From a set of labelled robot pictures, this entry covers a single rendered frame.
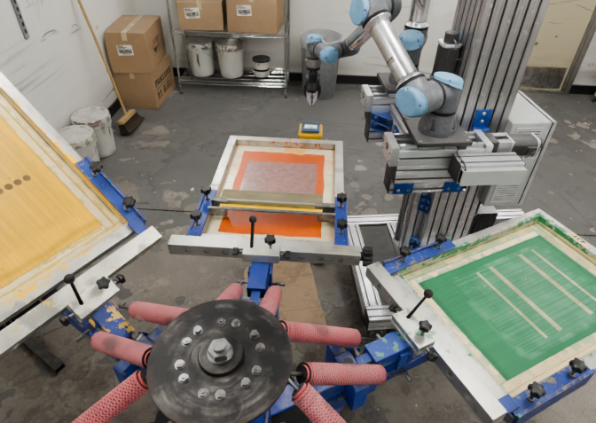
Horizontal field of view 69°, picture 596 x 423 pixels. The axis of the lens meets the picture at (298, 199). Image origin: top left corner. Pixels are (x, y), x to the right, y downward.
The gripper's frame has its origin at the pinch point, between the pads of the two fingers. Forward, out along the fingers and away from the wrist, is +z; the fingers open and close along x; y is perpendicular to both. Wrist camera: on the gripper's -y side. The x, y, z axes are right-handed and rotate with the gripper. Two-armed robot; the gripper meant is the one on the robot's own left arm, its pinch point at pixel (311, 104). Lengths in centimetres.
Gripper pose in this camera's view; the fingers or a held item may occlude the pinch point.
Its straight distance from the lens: 234.1
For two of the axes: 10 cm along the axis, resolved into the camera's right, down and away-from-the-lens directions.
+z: -0.2, 7.9, 6.2
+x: -10.0, -0.6, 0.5
